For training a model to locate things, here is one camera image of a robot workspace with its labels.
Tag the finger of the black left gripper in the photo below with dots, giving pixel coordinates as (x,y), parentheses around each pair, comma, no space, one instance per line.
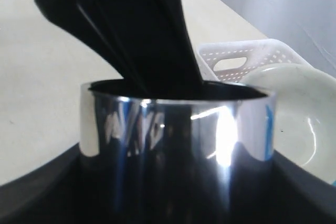
(146,41)

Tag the white perforated plastic basket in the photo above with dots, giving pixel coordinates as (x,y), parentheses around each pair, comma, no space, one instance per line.
(230,61)

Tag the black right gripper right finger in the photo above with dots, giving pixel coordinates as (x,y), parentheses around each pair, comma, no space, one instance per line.
(298,196)

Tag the shiny steel cup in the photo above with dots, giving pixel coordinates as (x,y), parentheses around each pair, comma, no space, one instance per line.
(186,157)

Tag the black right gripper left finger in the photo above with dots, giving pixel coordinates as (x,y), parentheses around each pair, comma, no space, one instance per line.
(45,195)

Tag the cream ceramic bowl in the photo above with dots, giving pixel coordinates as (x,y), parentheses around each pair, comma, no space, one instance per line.
(305,116)

